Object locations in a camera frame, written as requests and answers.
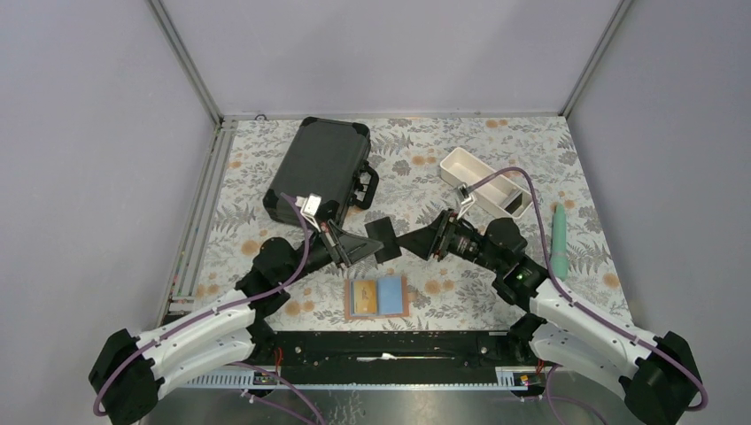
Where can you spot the aluminium frame rail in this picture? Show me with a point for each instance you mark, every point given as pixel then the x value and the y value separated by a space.
pixel 182 287

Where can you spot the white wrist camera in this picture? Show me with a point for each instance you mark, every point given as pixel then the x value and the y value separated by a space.
pixel 466 195
pixel 308 206

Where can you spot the black credit card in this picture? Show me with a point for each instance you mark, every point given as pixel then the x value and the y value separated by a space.
pixel 382 230

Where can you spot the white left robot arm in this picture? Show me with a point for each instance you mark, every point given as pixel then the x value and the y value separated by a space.
pixel 133 373

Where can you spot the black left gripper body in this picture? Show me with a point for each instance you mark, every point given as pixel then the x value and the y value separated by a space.
pixel 339 251

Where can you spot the floral patterned table mat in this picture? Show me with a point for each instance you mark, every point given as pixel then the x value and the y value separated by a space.
pixel 443 295

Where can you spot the black hard carrying case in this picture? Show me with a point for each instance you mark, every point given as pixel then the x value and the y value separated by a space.
pixel 328 158

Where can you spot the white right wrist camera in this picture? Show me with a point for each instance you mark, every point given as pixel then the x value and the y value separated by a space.
pixel 466 195

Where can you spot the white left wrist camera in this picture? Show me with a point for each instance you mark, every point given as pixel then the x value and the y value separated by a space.
pixel 308 206

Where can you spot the black card in tray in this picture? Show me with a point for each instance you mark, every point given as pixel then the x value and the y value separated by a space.
pixel 513 203

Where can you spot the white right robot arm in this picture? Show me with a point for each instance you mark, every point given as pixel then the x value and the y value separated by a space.
pixel 655 376

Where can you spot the mint green cylindrical tube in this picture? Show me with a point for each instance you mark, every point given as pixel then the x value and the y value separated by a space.
pixel 559 247

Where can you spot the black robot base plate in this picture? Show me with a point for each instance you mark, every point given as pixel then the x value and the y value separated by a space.
pixel 350 353

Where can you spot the perforated metal cable tray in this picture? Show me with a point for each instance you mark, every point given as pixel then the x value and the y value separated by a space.
pixel 493 378

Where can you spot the gold credit card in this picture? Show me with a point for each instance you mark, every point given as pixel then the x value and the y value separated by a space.
pixel 364 297

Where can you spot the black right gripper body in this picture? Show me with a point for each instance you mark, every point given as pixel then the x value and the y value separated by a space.
pixel 442 236

